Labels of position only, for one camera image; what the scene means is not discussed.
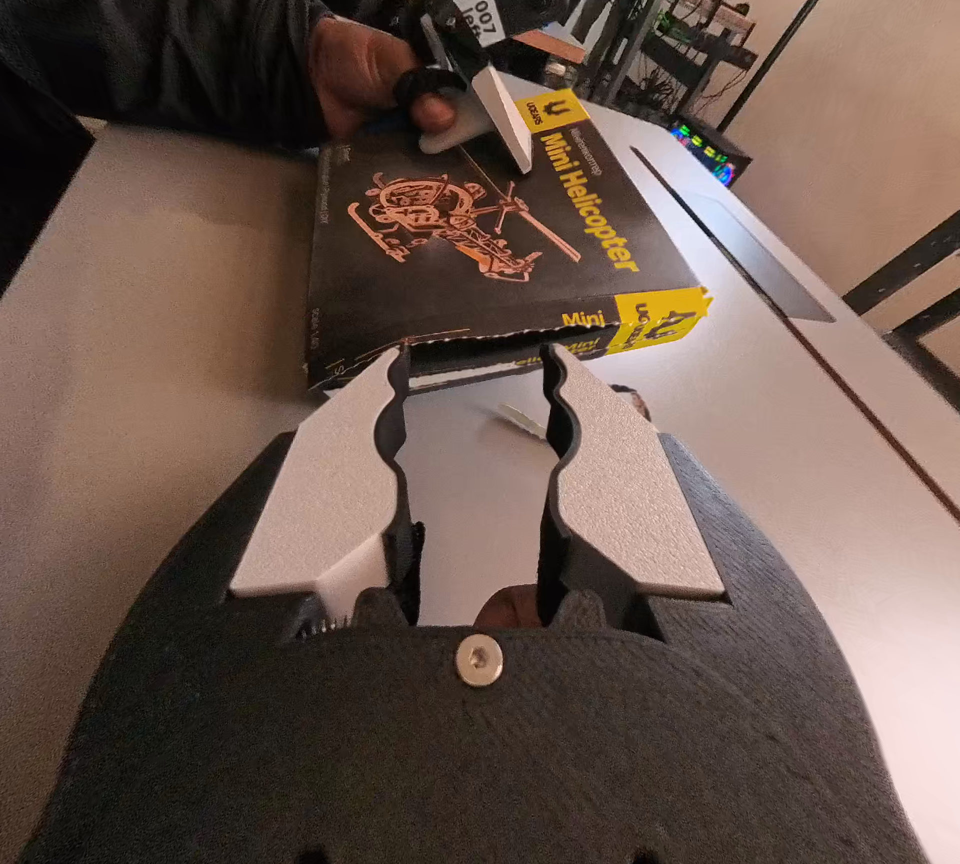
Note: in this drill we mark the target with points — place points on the dark cloth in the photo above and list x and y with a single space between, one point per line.
37 189

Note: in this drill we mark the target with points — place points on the person's left forearm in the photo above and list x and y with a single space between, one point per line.
150 16

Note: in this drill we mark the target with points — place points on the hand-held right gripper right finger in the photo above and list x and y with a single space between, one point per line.
622 496

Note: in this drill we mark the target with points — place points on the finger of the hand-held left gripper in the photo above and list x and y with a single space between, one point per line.
506 121

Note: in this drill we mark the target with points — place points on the person's left hand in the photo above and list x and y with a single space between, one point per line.
360 76

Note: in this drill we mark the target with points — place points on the clear plastic strip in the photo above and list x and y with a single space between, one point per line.
521 421

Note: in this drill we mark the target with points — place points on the computer with coloured lights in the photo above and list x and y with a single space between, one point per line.
709 151

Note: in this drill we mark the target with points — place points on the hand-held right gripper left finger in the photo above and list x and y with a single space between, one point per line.
322 489

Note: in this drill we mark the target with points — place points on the white desk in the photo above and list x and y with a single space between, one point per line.
150 354

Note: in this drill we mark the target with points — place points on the black equipment rack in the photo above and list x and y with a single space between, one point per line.
660 31

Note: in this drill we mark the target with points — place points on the black slanted pole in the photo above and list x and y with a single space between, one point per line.
802 16

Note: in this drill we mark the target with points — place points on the black yellow model kit box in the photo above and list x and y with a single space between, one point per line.
450 279

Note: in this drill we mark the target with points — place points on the black metal frame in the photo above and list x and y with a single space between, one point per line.
915 264

